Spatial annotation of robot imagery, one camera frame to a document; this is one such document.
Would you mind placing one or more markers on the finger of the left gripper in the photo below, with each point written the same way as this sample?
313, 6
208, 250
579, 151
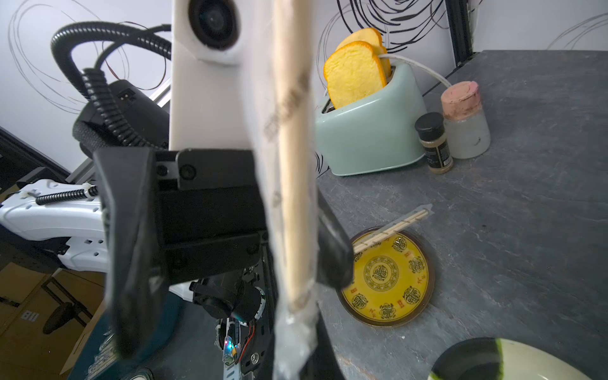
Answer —
138, 273
335, 250

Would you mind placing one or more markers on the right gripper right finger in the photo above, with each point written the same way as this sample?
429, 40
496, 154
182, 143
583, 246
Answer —
323, 364

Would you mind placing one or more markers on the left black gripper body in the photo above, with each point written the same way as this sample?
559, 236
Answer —
212, 214

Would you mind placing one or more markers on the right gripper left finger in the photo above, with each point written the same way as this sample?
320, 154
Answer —
269, 368

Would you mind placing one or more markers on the chopsticks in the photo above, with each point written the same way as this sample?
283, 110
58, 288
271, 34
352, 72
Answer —
393, 228
285, 153

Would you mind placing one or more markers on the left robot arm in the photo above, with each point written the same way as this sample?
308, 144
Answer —
67, 219

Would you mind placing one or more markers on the wrapped chopsticks on yellow plate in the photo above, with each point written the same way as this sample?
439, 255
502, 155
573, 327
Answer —
393, 228

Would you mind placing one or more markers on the yellow patterned plate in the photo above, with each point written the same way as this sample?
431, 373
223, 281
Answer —
392, 284

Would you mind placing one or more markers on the mint green toaster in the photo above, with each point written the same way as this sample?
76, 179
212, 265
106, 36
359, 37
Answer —
373, 134

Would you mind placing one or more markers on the black capped spice jar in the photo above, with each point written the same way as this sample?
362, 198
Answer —
432, 135

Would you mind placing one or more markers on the cream plate with black patch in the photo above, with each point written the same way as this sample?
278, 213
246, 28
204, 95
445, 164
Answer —
496, 358

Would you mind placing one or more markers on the cork topped glass bottle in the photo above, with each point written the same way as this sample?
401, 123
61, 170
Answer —
467, 130

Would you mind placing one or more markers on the front yellow bread slice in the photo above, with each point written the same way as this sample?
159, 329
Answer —
353, 73

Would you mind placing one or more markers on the yellow bread slice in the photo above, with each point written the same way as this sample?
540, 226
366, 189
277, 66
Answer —
353, 73
374, 38

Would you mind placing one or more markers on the back yellow bread slice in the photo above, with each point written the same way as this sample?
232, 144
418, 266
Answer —
374, 38

